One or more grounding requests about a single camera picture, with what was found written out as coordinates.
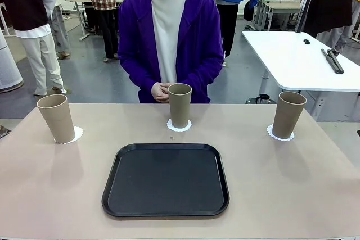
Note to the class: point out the black kettle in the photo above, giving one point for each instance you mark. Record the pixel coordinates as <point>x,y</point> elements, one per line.
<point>263,99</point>

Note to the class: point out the black plastic serving tray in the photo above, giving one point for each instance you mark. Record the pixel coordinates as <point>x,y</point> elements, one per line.
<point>168,183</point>

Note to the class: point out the small black object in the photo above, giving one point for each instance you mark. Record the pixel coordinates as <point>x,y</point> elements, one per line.
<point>306,41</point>

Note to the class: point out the black folded tripod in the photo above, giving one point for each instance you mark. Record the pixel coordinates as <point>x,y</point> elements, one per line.
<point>333,61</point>

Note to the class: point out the dark brown flat object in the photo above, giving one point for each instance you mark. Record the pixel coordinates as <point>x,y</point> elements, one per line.
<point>3,132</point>

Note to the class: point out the white scalloped paper coaster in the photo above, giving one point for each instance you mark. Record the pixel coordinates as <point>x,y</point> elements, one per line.
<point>79,133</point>
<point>269,131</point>
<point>169,127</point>

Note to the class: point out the person in purple hooded jacket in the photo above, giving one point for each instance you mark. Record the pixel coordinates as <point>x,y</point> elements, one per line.
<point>170,26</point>

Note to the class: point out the tall beige cup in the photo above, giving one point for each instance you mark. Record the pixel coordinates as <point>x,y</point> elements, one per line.
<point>57,122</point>
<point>180,108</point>
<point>289,116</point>

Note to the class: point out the grey desk with equipment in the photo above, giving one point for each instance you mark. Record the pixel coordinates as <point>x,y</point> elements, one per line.
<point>281,6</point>

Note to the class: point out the person in grey trousers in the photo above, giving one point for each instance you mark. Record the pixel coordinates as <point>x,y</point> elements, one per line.
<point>60,32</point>

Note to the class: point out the white cylindrical air purifier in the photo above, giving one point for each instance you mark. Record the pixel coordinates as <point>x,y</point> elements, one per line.
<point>7,68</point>

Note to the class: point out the person in long black coat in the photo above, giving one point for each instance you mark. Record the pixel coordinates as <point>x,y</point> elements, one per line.
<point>329,4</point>

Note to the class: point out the white side table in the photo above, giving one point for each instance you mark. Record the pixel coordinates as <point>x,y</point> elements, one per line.
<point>295,63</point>

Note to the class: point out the person's right forearm purple sleeve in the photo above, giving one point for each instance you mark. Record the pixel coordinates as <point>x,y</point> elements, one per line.
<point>137,74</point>

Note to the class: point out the black leaning stand pole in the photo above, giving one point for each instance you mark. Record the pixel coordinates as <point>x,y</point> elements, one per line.
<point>302,18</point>

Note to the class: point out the person's right hand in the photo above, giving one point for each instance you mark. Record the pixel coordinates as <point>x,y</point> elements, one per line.
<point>157,91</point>

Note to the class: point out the person's left hand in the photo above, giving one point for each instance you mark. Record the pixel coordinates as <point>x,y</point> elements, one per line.
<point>166,86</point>

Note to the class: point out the black hanging bag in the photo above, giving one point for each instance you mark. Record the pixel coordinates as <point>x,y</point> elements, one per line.
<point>249,11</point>

